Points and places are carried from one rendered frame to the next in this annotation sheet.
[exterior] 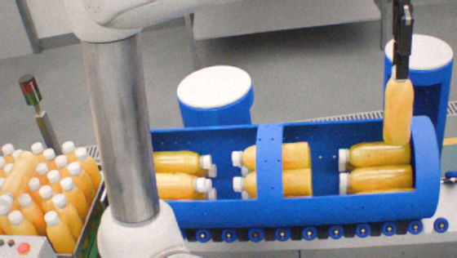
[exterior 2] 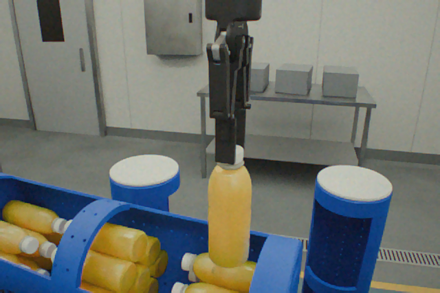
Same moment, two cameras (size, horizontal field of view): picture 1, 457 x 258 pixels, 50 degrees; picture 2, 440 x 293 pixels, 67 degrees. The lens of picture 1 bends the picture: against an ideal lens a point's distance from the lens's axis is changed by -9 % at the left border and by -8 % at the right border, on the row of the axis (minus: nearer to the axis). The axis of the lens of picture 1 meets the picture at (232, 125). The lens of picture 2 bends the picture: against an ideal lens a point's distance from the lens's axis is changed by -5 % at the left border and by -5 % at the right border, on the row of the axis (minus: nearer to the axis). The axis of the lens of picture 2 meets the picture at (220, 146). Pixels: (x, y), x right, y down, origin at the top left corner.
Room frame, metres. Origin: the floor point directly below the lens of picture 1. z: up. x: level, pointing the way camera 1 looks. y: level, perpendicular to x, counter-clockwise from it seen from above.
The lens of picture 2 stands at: (0.47, -0.45, 1.65)
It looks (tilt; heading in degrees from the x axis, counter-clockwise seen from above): 22 degrees down; 9
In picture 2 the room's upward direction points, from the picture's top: straight up
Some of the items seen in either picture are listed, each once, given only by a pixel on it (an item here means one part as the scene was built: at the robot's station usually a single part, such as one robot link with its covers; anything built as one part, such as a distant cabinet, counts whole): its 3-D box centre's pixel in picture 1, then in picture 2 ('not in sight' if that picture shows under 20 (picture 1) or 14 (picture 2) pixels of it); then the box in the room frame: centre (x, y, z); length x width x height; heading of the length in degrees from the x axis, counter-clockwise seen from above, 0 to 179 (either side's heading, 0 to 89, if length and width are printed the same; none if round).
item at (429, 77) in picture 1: (412, 138); (337, 272); (1.69, -0.79, 0.59); 0.28 x 0.28 x 0.88
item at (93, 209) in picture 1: (93, 208); not in sight; (1.19, 0.48, 0.96); 0.40 x 0.01 x 0.03; 168
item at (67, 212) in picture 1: (70, 223); not in sight; (1.11, 0.54, 0.99); 0.07 x 0.07 x 0.19
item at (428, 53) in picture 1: (419, 51); (353, 181); (1.69, -0.79, 1.03); 0.28 x 0.28 x 0.01
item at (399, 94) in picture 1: (398, 108); (229, 210); (0.95, -0.40, 1.34); 0.07 x 0.07 x 0.19
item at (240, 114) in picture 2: (399, 55); (235, 130); (0.97, -0.40, 1.47); 0.03 x 0.01 x 0.07; 78
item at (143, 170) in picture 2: (214, 86); (144, 169); (1.68, 0.04, 1.03); 0.28 x 0.28 x 0.01
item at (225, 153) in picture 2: (402, 65); (225, 139); (0.93, -0.39, 1.47); 0.03 x 0.01 x 0.07; 78
